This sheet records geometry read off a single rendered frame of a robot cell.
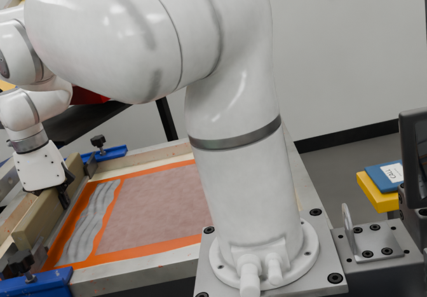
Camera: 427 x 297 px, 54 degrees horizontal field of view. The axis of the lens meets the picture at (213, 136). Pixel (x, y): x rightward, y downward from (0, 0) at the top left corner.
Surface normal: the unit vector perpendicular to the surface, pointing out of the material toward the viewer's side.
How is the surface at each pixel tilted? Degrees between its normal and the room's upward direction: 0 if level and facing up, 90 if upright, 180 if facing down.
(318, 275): 0
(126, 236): 0
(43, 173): 89
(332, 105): 90
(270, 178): 90
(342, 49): 90
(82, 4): 62
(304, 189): 0
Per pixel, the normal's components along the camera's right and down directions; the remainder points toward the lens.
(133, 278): 0.00, 0.38
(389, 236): -0.24, -0.90
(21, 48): 0.47, 0.06
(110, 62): -0.57, 0.48
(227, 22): 0.69, 0.17
